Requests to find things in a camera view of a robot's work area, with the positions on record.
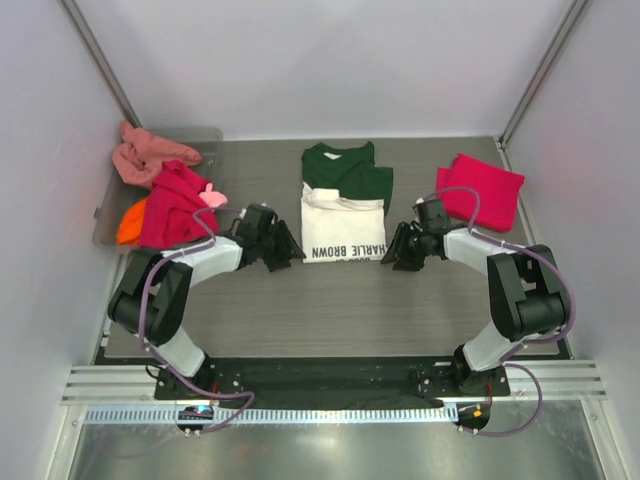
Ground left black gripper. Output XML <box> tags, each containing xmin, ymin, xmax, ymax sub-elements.
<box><xmin>256</xmin><ymin>219</ymin><xmax>305</xmax><ymax>271</ymax></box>

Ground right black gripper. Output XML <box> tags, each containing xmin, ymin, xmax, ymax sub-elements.
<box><xmin>381</xmin><ymin>221</ymin><xmax>429</xmax><ymax>272</ymax></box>

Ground white and green t shirt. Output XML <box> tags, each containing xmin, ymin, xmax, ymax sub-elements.
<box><xmin>300</xmin><ymin>141</ymin><xmax>394</xmax><ymax>264</ymax></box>

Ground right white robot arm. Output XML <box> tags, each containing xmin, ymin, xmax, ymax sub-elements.
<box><xmin>381</xmin><ymin>199</ymin><xmax>575</xmax><ymax>396</ymax></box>

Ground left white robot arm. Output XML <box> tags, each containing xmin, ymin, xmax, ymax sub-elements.
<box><xmin>107</xmin><ymin>204</ymin><xmax>306</xmax><ymax>399</ymax></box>

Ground light pink t shirt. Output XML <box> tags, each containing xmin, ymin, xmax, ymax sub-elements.
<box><xmin>199</xmin><ymin>183</ymin><xmax>228</xmax><ymax>209</ymax></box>

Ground folded magenta t shirt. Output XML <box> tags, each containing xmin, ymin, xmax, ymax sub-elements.
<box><xmin>436</xmin><ymin>154</ymin><xmax>525</xmax><ymax>233</ymax></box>

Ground crimson red t shirt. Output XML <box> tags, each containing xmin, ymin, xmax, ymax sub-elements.
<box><xmin>139</xmin><ymin>160</ymin><xmax>219</xmax><ymax>249</ymax></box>

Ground grey plastic bin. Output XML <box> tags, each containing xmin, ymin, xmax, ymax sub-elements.
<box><xmin>93</xmin><ymin>120</ymin><xmax>223</xmax><ymax>248</ymax></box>

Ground orange t shirt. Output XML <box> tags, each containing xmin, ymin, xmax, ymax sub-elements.
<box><xmin>115</xmin><ymin>197</ymin><xmax>148</xmax><ymax>246</ymax></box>

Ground salmon pink t shirt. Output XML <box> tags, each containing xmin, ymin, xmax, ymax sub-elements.
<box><xmin>111</xmin><ymin>120</ymin><xmax>203</xmax><ymax>189</ymax></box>

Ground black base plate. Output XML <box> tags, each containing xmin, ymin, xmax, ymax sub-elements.
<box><xmin>153</xmin><ymin>355</ymin><xmax>511</xmax><ymax>401</ymax></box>

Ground slotted cable duct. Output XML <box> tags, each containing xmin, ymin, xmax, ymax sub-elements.
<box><xmin>84</xmin><ymin>404</ymin><xmax>458</xmax><ymax>427</ymax></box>

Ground aluminium front rail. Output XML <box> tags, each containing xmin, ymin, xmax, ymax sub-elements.
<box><xmin>61</xmin><ymin>360</ymin><xmax>607</xmax><ymax>405</ymax></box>

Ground right aluminium frame post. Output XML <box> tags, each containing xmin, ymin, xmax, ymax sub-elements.
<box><xmin>497</xmin><ymin>0</ymin><xmax>592</xmax><ymax>150</ymax></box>

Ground aluminium frame post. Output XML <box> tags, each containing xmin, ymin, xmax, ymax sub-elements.
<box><xmin>58</xmin><ymin>0</ymin><xmax>141</xmax><ymax>127</ymax></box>
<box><xmin>497</xmin><ymin>0</ymin><xmax>592</xmax><ymax>150</ymax></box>

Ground left aluminium frame post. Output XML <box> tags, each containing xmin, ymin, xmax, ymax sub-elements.
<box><xmin>58</xmin><ymin>0</ymin><xmax>141</xmax><ymax>127</ymax></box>

